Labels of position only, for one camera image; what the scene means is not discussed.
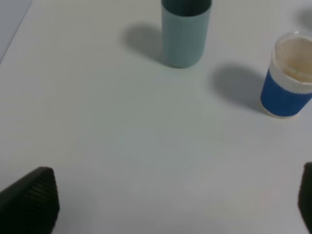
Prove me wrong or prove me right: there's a teal plastic cup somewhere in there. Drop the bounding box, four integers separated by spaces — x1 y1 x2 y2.
161 0 212 68

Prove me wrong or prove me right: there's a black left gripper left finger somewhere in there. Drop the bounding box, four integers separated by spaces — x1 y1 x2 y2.
0 167 60 234

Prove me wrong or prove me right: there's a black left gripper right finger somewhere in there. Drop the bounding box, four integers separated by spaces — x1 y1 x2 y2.
298 162 312 234

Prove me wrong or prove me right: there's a blue sleeved paper cup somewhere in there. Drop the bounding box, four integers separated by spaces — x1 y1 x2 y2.
260 31 312 118

